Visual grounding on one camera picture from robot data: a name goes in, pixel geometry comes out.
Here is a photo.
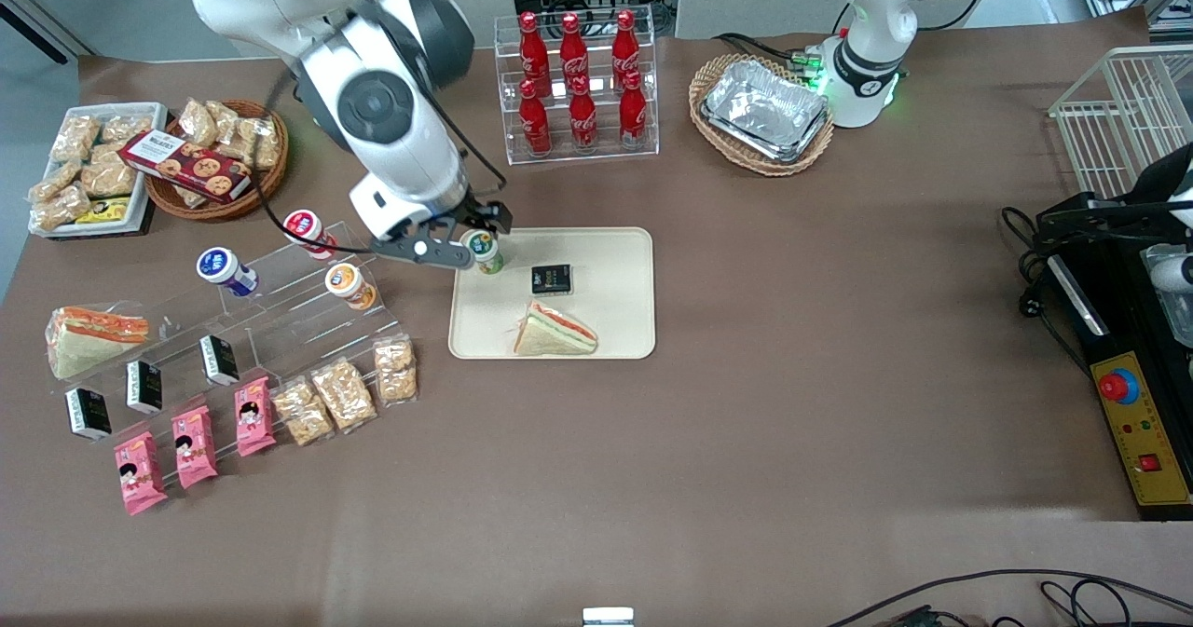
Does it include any clear acrylic tiered stand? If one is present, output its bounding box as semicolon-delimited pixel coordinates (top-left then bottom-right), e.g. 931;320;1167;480
56;222;413;443

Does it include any clear acrylic bottle rack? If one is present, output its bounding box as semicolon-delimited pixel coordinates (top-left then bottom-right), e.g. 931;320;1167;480
494;5;660;167

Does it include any long black cable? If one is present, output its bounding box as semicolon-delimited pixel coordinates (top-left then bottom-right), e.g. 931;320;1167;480
825;567;1193;627

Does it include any red cola bottle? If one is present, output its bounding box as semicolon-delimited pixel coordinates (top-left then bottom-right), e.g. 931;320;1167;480
569;77;599;153
559;14;590;95
519;12;552;97
519;79;553;157
619;71;648;148
611;9;642;88

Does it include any clear rice cracker packet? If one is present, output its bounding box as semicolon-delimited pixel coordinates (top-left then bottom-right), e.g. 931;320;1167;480
374;334;418;406
271;377;335;448
310;357;378;434

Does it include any yellow snack packet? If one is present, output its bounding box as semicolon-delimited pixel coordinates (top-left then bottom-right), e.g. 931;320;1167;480
75;197;131;225

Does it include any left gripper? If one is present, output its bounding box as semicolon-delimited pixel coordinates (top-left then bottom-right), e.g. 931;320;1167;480
1036;143;1193;294

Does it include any wrapped triangle sandwich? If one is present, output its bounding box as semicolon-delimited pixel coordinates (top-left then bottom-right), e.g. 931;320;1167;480
47;306;150;381
511;299;598;358

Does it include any small black white box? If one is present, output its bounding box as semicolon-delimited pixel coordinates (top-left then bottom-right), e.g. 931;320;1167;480
200;334;240;388
126;359;164;416
65;388;113;442

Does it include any dark red cookie box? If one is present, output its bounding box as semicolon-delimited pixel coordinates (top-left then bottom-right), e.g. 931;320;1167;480
118;130;253;204

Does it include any round brown wicker basket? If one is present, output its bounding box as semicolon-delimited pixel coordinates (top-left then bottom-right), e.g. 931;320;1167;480
144;99;290;223

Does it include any green gum bottle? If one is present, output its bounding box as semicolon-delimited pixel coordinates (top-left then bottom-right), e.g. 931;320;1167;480
459;228;505;276

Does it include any blue gum bottle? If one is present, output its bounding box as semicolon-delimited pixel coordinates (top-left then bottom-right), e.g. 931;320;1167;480
197;248;259;297

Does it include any white rectangular dish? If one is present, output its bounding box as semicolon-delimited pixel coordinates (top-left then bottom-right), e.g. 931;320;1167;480
28;102;169;237

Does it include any shiny metal mould tray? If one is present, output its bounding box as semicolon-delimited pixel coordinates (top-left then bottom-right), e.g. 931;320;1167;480
1142;243;1193;350

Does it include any red gum bottle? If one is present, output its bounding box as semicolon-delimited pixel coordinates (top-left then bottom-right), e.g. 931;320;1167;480
283;210;338;261

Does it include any oval light wicker basket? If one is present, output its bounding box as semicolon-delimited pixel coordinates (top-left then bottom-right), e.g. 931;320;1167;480
689;53;836;177

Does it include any orange gum bottle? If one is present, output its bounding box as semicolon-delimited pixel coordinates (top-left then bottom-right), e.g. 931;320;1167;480
324;264;378;312

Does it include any white wire basket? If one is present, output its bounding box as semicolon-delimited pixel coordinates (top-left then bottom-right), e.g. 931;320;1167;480
1049;45;1193;201

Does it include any left arm base cable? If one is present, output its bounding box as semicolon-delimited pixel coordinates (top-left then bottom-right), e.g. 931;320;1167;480
713;31;840;75

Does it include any aluminium foil tray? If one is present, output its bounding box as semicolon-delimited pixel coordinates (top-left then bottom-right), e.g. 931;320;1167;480
701;59;830;157
706;122;829;165

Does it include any pink snack packet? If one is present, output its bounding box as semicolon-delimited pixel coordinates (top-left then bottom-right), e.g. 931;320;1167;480
171;405;219;490
114;431;169;516
234;376;278;457

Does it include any beige plastic tray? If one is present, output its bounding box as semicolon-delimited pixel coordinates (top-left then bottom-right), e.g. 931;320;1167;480
448;227;656;361

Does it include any black machine power cable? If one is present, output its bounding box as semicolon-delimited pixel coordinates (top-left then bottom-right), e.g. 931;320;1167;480
1000;206;1091;376

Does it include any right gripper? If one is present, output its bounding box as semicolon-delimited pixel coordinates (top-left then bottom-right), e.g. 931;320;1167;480
352;166;514;270

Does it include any red emergency stop button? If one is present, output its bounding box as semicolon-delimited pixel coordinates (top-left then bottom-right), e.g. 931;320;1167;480
1098;368;1140;406

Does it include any looped black cable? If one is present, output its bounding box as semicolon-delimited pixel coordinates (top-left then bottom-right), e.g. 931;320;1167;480
1039;578;1140;627

